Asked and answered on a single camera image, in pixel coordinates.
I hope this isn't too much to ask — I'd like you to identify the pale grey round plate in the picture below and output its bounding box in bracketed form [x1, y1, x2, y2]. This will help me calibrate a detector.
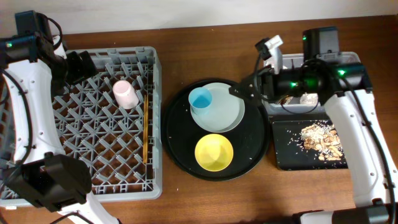
[190, 82, 245, 133]

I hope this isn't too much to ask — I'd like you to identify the brown gold snack wrapper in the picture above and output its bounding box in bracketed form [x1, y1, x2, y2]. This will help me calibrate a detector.
[277, 96, 294, 105]

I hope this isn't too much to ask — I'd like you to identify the clear plastic bin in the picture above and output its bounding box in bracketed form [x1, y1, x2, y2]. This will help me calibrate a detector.
[263, 52, 360, 116]

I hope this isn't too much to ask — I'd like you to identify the grey plastic dishwasher rack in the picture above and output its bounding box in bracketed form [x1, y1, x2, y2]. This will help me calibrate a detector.
[0, 46, 163, 208]

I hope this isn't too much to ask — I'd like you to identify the light blue plastic cup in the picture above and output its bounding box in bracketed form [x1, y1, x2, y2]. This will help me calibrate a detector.
[188, 87, 213, 115]

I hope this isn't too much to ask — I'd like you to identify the pink plastic cup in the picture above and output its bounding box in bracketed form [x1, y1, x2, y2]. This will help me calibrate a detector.
[113, 80, 139, 110]

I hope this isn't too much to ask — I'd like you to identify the white tissue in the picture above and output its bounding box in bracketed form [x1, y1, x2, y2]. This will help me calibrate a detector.
[299, 93, 318, 105]

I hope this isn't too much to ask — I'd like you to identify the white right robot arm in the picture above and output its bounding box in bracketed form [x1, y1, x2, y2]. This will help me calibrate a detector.
[229, 27, 397, 223]

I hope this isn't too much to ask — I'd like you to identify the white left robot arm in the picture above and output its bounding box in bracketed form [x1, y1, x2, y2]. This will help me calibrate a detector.
[1, 11, 118, 223]

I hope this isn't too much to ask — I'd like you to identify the yellow plastic bowl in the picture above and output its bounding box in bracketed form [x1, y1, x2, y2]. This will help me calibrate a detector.
[195, 134, 234, 172]

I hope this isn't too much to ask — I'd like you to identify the food scraps and rice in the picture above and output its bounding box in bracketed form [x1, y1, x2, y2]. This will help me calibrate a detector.
[287, 121, 344, 161]

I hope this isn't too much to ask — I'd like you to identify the black rectangular tray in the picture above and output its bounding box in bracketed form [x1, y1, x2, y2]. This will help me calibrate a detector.
[271, 113, 348, 170]

